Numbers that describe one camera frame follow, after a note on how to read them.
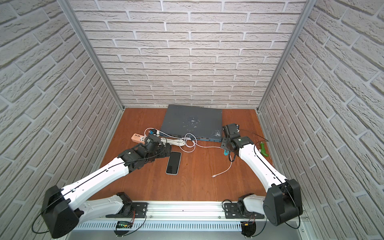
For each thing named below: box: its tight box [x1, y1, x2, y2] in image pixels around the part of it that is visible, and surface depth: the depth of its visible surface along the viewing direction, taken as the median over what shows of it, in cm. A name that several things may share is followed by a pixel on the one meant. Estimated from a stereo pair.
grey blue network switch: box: [159, 104, 223, 142], surface depth 109 cm
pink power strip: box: [131, 133, 145, 145], surface depth 101 cm
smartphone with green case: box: [165, 151, 182, 176], surface depth 91 cm
